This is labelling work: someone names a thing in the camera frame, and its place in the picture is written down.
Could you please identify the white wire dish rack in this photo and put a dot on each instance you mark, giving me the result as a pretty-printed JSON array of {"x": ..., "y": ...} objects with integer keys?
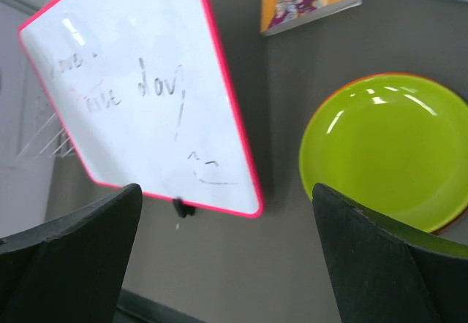
[{"x": 41, "y": 133}]

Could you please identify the pink framed whiteboard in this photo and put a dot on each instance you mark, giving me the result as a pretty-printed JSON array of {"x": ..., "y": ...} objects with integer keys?
[{"x": 143, "y": 90}]

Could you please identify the lime green plate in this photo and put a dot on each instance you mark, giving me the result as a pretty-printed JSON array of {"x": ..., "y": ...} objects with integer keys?
[{"x": 387, "y": 155}]

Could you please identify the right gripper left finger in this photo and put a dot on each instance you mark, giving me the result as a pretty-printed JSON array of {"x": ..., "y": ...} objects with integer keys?
[{"x": 71, "y": 269}]

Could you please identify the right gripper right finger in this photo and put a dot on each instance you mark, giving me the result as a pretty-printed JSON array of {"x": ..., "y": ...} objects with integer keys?
[{"x": 382, "y": 270}]

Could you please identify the right black whiteboard foot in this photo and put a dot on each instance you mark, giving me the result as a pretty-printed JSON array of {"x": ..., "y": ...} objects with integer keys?
[{"x": 182, "y": 209}]

